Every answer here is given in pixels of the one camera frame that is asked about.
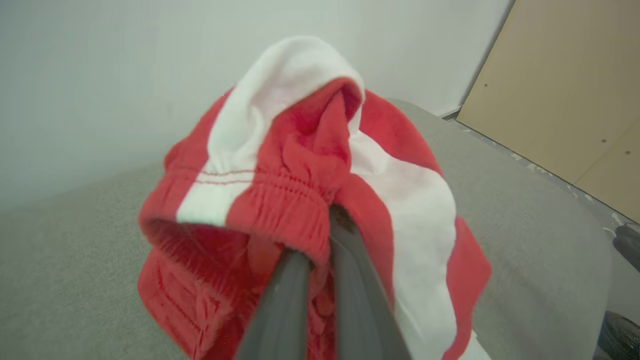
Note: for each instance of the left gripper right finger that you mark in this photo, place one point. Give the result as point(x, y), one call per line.
point(357, 300)

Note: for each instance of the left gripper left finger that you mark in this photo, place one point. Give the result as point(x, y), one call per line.
point(280, 310)

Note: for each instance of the red shorts with white stripes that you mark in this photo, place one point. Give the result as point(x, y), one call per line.
point(300, 165)

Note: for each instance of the grey fabric sofa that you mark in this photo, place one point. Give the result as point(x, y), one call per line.
point(75, 260)

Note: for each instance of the dark round robot wheel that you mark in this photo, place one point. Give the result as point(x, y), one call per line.
point(622, 337)

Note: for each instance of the beige wooden panel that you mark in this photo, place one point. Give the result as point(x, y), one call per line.
point(565, 85)

